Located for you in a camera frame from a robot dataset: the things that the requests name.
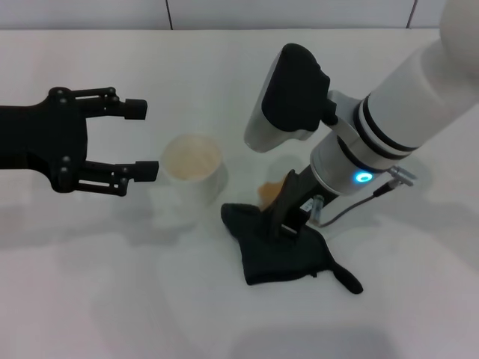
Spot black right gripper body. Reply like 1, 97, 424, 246
262, 167, 332, 226

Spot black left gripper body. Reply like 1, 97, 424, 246
0, 88, 88, 194

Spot dark blue rag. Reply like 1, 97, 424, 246
219, 201, 364, 296

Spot white paper cup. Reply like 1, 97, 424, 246
160, 133, 229, 209

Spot brown water stain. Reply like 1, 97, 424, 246
256, 180, 287, 210

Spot thin grey cable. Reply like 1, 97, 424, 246
317, 184, 392, 228

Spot silver metal cable connector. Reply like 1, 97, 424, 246
388, 165, 417, 187

